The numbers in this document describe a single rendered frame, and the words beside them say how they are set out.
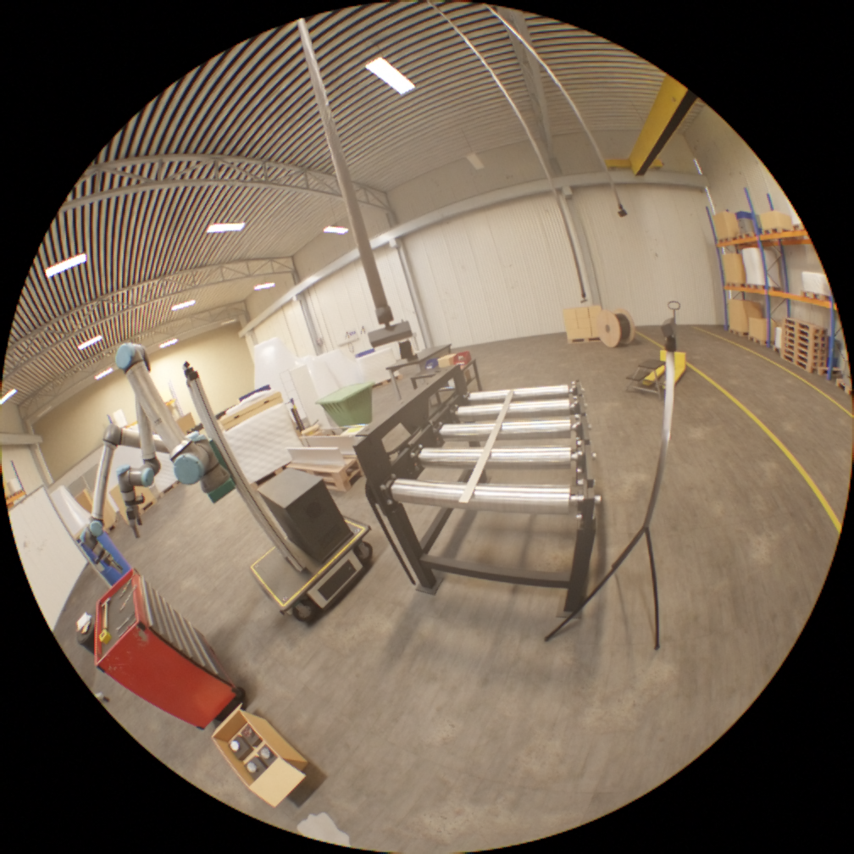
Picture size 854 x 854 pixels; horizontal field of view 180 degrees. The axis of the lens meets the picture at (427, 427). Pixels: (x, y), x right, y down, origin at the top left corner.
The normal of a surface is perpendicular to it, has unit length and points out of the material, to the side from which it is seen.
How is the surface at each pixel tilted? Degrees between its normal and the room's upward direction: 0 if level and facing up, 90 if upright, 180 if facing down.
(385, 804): 0
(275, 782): 24
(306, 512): 90
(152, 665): 90
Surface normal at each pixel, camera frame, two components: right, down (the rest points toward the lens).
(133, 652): 0.86, -0.04
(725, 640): -0.26, -0.89
